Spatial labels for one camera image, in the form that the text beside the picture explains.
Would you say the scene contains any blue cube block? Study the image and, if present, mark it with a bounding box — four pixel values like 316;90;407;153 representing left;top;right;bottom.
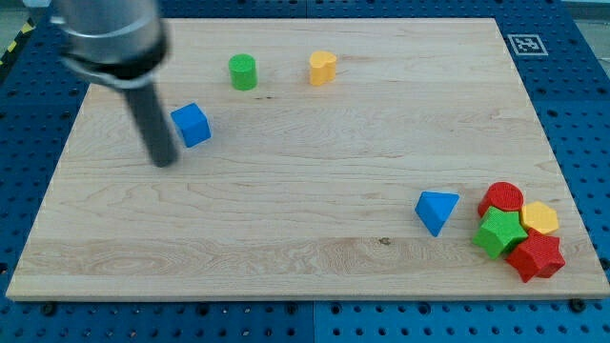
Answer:
171;103;213;148

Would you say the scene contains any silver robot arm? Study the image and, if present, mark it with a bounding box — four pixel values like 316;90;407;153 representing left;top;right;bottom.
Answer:
51;0;169;90

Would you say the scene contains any wooden board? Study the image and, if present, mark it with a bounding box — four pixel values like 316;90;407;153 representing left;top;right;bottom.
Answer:
7;18;609;302

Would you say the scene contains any yellow heart block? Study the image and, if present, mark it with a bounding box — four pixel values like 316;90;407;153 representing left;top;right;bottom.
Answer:
309;50;337;86

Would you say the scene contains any green cylinder block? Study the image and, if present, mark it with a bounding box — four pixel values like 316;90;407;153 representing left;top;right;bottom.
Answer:
228;53;257;91

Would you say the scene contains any blue triangle block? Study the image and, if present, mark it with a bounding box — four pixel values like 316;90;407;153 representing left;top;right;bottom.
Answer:
415;191;459;237

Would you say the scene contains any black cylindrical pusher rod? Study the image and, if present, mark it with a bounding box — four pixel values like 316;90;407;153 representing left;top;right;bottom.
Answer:
123;83;178;168

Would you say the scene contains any red cylinder block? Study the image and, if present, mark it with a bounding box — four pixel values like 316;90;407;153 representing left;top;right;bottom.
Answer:
478;181;524;217

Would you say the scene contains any green star block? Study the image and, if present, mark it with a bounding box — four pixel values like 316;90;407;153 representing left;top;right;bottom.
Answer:
472;207;528;259

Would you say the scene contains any yellow hexagon block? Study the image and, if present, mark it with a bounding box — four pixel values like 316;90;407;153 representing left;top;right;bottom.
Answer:
519;201;559;234

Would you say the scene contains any red star block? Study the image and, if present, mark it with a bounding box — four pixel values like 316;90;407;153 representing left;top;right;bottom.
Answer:
505;231;566;283

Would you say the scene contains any white fiducial marker tag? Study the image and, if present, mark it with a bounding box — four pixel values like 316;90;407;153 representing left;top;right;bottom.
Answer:
508;33;548;56

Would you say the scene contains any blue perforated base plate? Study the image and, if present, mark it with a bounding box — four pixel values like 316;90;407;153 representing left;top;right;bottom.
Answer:
1;0;609;342

